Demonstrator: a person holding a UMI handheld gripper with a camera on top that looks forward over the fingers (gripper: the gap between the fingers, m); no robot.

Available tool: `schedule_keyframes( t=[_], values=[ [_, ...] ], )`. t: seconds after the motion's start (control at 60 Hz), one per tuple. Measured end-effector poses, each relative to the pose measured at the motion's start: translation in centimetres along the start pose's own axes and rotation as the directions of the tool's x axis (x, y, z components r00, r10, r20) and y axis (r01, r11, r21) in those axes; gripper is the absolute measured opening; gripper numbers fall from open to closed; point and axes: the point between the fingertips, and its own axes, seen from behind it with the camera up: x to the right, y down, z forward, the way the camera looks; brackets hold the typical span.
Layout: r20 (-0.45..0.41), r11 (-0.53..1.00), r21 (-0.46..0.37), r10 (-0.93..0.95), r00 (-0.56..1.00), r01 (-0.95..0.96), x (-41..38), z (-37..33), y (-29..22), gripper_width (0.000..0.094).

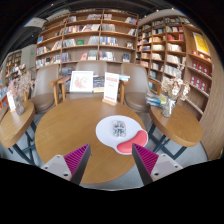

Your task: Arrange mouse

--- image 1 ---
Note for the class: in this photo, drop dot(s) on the transparent computer mouse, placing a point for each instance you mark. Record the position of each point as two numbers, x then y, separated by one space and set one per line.
119 129

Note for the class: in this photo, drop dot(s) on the dark upright book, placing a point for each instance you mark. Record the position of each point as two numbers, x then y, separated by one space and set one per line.
99 83

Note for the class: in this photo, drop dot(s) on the curved wooden bookshelf unit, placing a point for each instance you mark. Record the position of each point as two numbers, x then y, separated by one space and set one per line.
166 43

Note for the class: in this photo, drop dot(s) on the flat blue books stack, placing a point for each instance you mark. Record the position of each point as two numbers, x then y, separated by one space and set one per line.
124 78

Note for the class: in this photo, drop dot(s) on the glass vase pink dried flowers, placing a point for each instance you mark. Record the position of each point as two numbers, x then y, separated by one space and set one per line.
19 106

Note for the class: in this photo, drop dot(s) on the white red sign wooden base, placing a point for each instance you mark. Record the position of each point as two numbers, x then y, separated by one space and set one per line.
111 87

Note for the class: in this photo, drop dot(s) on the white mouse pad red rest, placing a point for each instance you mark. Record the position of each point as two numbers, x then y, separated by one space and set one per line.
105 131

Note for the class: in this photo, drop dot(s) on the stack of colourful books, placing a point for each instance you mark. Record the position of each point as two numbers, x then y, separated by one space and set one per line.
155 100

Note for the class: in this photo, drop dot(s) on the distant wooden bookshelf unit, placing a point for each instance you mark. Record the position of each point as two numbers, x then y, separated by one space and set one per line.
15 65

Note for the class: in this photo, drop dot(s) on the small white card sign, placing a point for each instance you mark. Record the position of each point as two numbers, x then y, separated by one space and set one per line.
11 101

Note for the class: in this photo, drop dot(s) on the beige upholstered wooden armchair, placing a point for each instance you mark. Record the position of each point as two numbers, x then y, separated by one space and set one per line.
43 96
136 96
91 66

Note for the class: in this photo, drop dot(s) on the straight wooden bookshelf unit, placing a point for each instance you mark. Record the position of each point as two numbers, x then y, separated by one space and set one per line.
86 36

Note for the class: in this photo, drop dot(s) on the glass vase pale dried flowers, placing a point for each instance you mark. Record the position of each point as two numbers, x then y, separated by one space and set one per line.
168 106

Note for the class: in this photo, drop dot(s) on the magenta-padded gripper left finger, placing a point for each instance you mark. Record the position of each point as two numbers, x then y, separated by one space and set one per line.
56 165

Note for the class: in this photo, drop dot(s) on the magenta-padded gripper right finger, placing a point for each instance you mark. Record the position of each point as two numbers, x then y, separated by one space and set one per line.
166 165

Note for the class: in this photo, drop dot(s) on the white framed floral picture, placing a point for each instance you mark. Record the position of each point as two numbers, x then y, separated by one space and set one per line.
81 81

